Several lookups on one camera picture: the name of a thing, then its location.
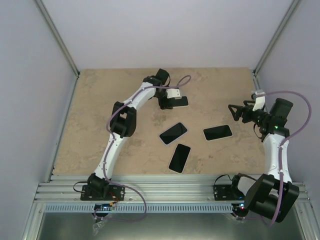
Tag aluminium corner post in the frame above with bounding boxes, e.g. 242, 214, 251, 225
33, 0, 80, 78
252, 0, 302, 77

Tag aluminium rail frame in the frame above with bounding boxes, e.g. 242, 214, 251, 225
33, 72, 312, 204

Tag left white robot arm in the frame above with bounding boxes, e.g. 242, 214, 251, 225
82, 68, 170, 200

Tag phone in white case front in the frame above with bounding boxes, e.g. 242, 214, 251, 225
168, 143, 191, 174

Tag right aluminium corner post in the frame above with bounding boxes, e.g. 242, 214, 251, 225
252, 0, 302, 77

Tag clear plastic bag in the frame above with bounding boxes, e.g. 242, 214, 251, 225
92, 218, 106, 236

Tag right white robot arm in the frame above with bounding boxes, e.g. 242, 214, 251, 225
228, 97, 299, 223

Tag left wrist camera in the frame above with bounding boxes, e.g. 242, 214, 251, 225
166, 88, 182, 99

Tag phone in white case right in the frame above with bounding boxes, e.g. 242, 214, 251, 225
203, 125, 233, 141

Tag slotted cable duct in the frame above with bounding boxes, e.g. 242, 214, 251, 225
44, 202, 233, 214

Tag controller board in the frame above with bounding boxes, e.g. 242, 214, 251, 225
93, 202, 117, 212
234, 203, 246, 213

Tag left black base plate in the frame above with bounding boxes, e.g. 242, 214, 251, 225
80, 184, 125, 202

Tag phone in lavender case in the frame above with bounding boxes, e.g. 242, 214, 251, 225
159, 122, 188, 146

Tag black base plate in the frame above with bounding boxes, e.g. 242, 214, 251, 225
213, 184, 236, 201
80, 184, 125, 202

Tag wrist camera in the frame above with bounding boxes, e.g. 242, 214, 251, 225
166, 88, 182, 99
251, 89, 266, 112

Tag left aluminium corner post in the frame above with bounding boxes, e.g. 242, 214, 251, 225
33, 0, 80, 78

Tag phone in white case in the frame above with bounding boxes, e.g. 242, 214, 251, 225
168, 143, 191, 174
203, 125, 233, 141

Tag left controller board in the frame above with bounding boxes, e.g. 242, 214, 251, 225
93, 202, 117, 212

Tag blue phone black screen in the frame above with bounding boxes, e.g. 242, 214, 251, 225
171, 96, 189, 108

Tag right controller board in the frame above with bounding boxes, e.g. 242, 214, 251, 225
234, 203, 246, 213

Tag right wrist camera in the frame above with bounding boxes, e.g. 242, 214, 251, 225
251, 89, 266, 112

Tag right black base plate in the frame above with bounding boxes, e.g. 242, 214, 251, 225
213, 184, 236, 201

